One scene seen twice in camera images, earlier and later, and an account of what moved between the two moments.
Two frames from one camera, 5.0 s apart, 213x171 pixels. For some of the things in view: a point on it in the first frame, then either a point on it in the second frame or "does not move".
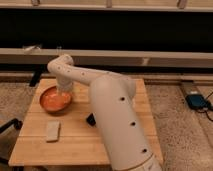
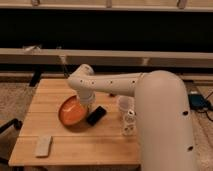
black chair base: [15, 122] does not move
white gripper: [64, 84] to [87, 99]
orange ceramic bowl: [53, 101] to [73, 115]
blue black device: [197, 101] does not move
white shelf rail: [91, 57] does not move
